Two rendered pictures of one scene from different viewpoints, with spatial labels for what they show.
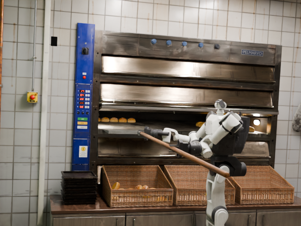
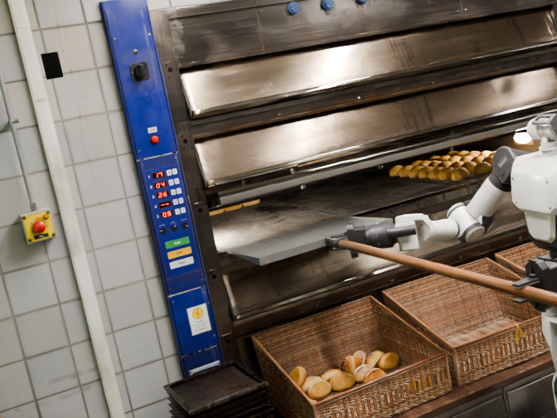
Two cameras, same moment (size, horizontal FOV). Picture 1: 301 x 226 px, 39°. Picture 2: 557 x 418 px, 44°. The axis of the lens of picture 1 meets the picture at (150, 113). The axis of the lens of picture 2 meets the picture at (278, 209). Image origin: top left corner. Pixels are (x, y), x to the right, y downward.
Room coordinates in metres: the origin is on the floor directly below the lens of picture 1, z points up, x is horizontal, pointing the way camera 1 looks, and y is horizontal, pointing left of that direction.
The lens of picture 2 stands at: (1.42, 0.56, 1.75)
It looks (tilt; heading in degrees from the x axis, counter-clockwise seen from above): 10 degrees down; 353
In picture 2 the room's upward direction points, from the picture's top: 11 degrees counter-clockwise
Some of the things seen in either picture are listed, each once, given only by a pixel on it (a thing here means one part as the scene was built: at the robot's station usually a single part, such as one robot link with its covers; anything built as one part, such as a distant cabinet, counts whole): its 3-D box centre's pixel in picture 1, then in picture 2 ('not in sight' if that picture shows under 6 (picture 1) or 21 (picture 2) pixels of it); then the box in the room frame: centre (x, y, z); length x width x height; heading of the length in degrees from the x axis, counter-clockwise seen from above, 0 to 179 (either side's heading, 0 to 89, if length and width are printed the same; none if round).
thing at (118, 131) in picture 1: (134, 130); (306, 235); (3.97, 0.14, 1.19); 0.55 x 0.36 x 0.03; 106
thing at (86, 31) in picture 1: (73, 130); (133, 258); (4.86, 0.87, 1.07); 1.93 x 0.16 x 2.15; 15
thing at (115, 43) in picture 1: (192, 49); (380, 7); (4.26, -0.38, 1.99); 1.80 x 0.08 x 0.21; 105
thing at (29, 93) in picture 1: (32, 97); (38, 225); (3.81, 1.05, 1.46); 0.10 x 0.07 x 0.10; 105
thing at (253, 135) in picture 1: (187, 133); (411, 205); (4.26, -0.38, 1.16); 1.80 x 0.06 x 0.04; 105
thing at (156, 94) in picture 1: (190, 95); (400, 117); (4.23, -0.39, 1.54); 1.79 x 0.11 x 0.19; 105
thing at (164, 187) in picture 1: (136, 184); (348, 362); (3.83, 0.10, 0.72); 0.56 x 0.49 x 0.28; 106
